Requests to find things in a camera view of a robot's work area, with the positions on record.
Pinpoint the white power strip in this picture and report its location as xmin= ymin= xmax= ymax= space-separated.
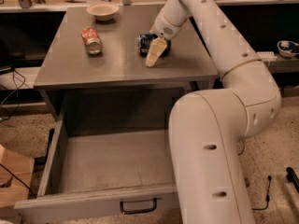
xmin=257 ymin=51 xmax=278 ymax=62

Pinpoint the open grey top drawer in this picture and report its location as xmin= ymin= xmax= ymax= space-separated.
xmin=15 ymin=88 xmax=179 ymax=224

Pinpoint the black drawer handle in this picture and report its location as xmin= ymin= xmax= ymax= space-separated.
xmin=120 ymin=198 xmax=158 ymax=215

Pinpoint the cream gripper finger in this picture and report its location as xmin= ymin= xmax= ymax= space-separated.
xmin=146 ymin=37 xmax=167 ymax=67

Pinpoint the black pole on floor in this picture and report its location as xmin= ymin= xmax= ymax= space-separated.
xmin=286 ymin=167 xmax=299 ymax=192

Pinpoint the beige bowl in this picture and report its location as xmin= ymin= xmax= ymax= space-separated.
xmin=87 ymin=2 xmax=120 ymax=21

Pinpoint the red coke can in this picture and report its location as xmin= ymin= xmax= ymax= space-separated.
xmin=81 ymin=27 xmax=103 ymax=55

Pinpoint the grey metal cabinet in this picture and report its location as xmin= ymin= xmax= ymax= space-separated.
xmin=33 ymin=4 xmax=219 ymax=121

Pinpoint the black cable with connector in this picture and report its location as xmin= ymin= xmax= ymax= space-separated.
xmin=251 ymin=175 xmax=273 ymax=212

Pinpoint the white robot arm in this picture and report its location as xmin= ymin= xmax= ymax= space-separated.
xmin=146 ymin=0 xmax=281 ymax=224

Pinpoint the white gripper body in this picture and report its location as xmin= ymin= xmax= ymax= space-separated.
xmin=150 ymin=11 xmax=184 ymax=40

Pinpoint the wooden box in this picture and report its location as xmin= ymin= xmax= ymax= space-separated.
xmin=0 ymin=145 xmax=35 ymax=219

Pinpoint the blue white bowl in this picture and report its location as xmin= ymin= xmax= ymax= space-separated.
xmin=277 ymin=40 xmax=299 ymax=58

